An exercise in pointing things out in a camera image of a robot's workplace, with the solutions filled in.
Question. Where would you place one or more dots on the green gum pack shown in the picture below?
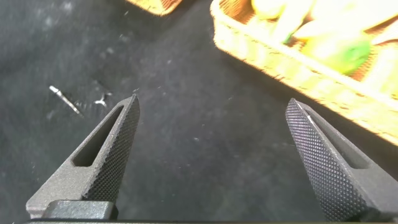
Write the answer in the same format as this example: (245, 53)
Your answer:
(289, 28)

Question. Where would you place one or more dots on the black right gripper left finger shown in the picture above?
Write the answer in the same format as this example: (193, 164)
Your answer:
(105, 161)

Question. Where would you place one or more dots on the yellow banana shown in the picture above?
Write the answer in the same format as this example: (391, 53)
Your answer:
(342, 21)

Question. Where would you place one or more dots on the black table cloth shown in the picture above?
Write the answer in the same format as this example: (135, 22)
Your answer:
(202, 124)

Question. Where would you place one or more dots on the green lime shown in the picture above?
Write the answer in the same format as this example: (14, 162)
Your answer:
(351, 56)

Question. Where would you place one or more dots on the yellow lemon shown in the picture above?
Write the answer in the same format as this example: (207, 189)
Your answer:
(267, 7)

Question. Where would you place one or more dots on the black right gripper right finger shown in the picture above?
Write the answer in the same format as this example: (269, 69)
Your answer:
(335, 174)

